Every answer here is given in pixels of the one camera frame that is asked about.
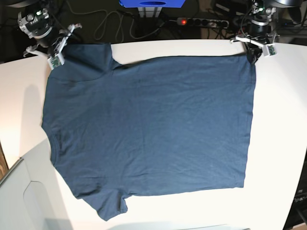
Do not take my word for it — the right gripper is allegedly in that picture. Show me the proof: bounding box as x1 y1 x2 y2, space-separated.
23 23 82 60

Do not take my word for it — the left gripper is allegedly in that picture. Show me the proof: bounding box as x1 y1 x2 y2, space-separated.
230 20 277 64

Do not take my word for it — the dark blue T-shirt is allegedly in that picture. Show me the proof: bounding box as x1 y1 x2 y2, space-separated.
42 44 256 221

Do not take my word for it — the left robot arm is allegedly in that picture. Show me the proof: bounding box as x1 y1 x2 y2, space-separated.
230 0 277 65

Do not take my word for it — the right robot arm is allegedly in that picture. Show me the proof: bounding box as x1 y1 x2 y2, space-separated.
17 0 82 69

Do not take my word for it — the blue box on stand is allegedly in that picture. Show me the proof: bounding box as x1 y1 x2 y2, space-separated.
119 0 185 8

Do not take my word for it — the grey panel at table corner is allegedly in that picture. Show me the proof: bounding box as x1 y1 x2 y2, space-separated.
0 157 72 230

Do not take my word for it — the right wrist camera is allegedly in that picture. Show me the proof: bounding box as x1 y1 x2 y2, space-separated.
47 54 65 70

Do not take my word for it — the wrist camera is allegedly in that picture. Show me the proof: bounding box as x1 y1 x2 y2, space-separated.
262 44 277 57
47 54 65 70

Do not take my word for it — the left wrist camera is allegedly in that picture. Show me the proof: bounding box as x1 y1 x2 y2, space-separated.
262 44 277 57

